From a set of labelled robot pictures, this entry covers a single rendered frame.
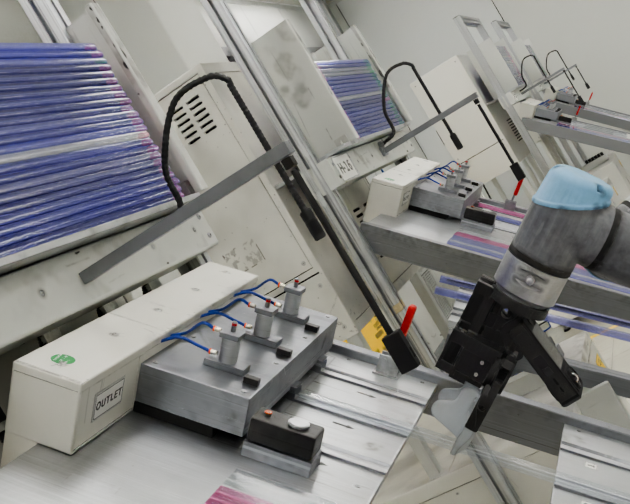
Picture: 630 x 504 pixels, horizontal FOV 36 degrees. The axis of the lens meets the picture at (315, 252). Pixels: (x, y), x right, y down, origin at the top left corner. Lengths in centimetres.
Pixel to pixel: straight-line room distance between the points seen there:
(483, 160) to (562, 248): 462
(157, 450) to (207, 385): 9
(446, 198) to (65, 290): 146
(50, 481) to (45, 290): 23
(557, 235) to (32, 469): 59
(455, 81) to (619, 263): 463
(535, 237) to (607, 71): 764
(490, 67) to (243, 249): 356
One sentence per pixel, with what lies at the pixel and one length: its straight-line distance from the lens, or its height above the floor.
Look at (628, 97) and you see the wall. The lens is 870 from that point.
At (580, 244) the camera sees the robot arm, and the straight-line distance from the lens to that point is 108.
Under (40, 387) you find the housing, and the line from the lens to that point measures 102.
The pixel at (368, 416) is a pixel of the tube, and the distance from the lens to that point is 120.
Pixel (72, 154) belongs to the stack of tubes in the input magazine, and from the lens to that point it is 123.
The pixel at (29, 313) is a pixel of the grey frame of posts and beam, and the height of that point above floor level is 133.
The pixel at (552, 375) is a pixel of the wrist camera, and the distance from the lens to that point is 113.
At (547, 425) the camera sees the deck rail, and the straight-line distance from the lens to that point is 138.
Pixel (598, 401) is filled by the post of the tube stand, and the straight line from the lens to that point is 158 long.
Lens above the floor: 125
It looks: 1 degrees down
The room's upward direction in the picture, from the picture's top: 31 degrees counter-clockwise
